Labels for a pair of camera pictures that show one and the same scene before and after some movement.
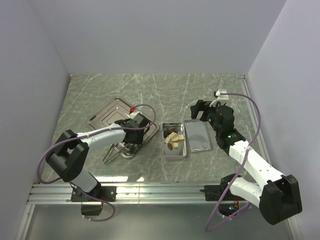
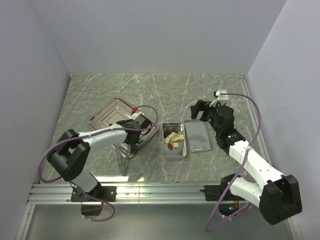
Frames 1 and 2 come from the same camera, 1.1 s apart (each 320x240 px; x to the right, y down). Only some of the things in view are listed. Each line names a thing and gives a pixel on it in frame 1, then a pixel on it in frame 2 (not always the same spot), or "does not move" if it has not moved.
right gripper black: x=201 y=105 does not move
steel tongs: x=120 y=148 -> x=123 y=173
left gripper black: x=139 y=140 does not move
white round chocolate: x=174 y=136 does not move
